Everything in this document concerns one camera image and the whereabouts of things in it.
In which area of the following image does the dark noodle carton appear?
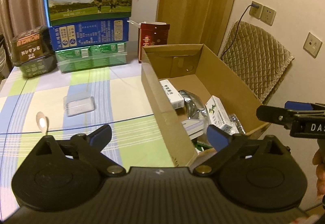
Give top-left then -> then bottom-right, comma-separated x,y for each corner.
12,26 -> 57,78

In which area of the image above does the black power cord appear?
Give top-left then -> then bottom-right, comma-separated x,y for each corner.
220,3 -> 260,61

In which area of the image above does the green wrapped carton pack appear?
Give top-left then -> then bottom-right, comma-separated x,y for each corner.
55,42 -> 127,73

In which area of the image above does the white plastic spoon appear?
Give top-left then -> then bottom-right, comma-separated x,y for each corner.
36,111 -> 49,136

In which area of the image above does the green white spray box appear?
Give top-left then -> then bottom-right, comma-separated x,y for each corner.
192,138 -> 212,153

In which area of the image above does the open cardboard box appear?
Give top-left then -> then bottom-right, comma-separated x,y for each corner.
140,43 -> 271,166

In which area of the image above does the silver foil bag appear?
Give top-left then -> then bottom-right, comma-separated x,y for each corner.
179,89 -> 208,120

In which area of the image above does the checked tablecloth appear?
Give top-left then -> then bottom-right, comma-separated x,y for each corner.
1,59 -> 172,219

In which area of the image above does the wire rack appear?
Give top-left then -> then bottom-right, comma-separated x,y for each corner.
228,114 -> 246,135

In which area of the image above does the quilted chair cushion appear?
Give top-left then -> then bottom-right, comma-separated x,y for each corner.
221,21 -> 294,104

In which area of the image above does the wall socket pair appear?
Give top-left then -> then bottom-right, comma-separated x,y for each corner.
249,1 -> 276,26

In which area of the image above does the single wall plate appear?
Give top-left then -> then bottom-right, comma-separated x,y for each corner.
303,32 -> 323,59

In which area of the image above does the white green-bird ointment box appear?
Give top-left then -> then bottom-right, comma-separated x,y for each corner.
206,95 -> 235,135

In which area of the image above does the person's right hand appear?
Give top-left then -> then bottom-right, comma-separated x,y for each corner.
312,149 -> 325,197

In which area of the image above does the white blue-logo medicine box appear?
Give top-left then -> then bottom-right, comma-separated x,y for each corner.
159,80 -> 184,110

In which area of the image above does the blue milk carton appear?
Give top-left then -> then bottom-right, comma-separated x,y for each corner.
49,18 -> 129,51

